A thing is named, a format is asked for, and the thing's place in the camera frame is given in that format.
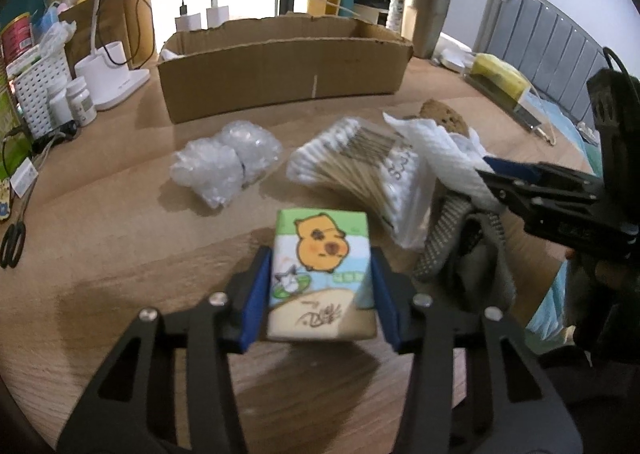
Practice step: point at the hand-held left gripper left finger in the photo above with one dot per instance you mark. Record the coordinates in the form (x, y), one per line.
(252, 295)

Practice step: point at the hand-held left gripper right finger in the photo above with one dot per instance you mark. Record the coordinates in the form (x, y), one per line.
(383, 299)

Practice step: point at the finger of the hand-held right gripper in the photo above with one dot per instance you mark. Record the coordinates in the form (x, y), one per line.
(550, 221)
(507, 167)

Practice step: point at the white paper towel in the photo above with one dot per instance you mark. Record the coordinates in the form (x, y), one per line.
(445, 153)

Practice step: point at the cartoon print tissue pack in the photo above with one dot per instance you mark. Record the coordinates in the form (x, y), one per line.
(320, 254)

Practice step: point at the brown plush toy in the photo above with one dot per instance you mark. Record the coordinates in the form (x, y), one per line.
(447, 117)

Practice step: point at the grey dotted slipper socks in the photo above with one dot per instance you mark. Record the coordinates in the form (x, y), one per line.
(442, 234)

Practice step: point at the clear bubble wrap bundle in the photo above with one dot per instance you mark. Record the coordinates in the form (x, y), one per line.
(215, 168)

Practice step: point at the cotton swab pack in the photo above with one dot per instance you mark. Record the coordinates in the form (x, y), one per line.
(345, 158)

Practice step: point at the cardboard box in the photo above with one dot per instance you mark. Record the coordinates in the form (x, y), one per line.
(280, 78)

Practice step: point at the yellow tissue pack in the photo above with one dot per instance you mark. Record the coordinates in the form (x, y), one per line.
(497, 71)

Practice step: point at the grey padded headboard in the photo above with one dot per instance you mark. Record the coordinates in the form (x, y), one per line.
(545, 33)

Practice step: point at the steel tumbler with black lid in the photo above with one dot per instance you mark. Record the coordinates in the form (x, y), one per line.
(427, 18)

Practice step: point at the black scissors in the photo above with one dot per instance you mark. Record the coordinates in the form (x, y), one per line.
(14, 241)

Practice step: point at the white paper card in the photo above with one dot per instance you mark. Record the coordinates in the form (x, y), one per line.
(24, 176)

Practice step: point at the white pill bottle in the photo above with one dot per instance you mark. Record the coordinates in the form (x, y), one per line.
(81, 101)
(58, 106)

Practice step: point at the white desk lamp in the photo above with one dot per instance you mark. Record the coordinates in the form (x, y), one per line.
(107, 78)

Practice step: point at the white charger with black plug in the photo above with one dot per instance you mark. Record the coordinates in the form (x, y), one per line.
(186, 22)

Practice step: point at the green snack package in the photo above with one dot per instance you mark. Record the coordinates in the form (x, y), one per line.
(9, 123)

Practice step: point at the white perforated basket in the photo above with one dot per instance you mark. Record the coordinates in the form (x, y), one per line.
(35, 88)

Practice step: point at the brown paper bag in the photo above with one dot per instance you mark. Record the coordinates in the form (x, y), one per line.
(82, 33)

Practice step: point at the red can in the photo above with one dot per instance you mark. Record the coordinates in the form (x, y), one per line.
(16, 36)

